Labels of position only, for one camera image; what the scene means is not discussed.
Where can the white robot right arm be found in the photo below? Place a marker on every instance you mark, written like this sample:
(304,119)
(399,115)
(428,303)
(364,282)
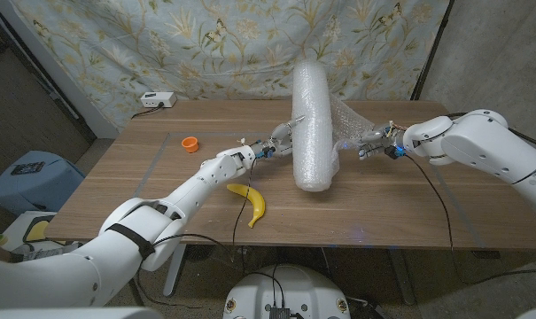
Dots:
(484,146)

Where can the grey metal table leg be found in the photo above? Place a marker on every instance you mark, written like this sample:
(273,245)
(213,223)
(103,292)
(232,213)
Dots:
(402,277)
(174,274)

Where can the floral print backdrop cloth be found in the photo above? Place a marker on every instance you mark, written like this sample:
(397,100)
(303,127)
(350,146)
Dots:
(183,49)

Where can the white robot torso base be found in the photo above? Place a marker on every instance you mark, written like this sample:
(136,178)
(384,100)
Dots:
(289,288)

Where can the blue plastic container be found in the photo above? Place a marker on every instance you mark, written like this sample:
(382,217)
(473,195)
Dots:
(37,186)

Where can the clear bubble wrap roll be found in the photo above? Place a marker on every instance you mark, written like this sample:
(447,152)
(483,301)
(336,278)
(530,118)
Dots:
(314,128)

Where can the small orange cup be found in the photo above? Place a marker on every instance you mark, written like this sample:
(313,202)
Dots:
(190,144)

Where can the yellow toy banana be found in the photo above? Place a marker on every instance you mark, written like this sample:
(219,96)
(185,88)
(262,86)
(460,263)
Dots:
(255,201)

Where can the white power strip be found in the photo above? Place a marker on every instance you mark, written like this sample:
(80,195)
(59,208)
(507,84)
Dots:
(157,99)

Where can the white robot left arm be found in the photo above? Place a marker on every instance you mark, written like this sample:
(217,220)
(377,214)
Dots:
(130,230)

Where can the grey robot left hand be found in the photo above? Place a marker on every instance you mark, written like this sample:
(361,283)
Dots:
(278,139)

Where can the white box with yellow patch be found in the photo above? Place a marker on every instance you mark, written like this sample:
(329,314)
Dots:
(17,226)

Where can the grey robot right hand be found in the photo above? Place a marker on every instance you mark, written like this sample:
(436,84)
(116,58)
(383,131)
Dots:
(376,142)

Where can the black backdrop stand pole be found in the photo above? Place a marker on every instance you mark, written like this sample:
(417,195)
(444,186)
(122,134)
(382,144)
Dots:
(432,49)

